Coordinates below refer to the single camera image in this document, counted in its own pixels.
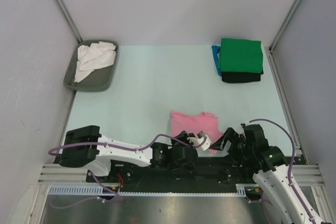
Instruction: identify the blue folded t shirt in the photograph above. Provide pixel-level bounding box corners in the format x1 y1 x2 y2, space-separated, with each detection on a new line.
212 45 222 77

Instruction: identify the grey fabric basket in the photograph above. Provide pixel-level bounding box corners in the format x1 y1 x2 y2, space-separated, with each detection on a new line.
64 40 119 92

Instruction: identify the green folded t shirt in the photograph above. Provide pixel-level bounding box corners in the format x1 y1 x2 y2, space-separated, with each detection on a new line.
219 38 263 74

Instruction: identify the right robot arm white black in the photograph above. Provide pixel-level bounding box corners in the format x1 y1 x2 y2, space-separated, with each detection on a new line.
210 124 325 223

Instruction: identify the left aluminium frame post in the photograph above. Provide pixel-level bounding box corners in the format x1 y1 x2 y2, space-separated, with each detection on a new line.
54 0 83 43

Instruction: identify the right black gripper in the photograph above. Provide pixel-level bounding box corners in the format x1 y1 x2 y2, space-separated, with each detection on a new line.
209 127 255 167

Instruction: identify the right aluminium frame post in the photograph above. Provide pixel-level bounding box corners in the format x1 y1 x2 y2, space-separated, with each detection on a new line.
268 0 320 51

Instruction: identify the white slotted cable duct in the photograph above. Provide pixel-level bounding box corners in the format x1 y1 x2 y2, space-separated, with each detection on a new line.
46 184 265 197

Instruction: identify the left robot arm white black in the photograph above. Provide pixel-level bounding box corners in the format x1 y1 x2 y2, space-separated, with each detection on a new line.
59 125 198 182

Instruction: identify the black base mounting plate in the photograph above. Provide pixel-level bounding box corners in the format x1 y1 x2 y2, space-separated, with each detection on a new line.
94 156 254 194

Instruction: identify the aluminium frame post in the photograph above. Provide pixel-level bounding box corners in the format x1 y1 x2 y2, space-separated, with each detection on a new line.
268 0 320 51
54 0 83 43

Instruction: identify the black folded t shirt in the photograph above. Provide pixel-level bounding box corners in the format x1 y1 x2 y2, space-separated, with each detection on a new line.
221 70 264 83

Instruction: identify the white t shirt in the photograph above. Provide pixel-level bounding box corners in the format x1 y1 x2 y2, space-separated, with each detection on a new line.
74 41 117 83

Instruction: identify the pink t shirt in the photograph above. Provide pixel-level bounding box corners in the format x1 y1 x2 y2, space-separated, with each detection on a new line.
171 111 223 143

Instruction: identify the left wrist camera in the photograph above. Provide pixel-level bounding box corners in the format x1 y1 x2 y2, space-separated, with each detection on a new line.
187 131 212 151

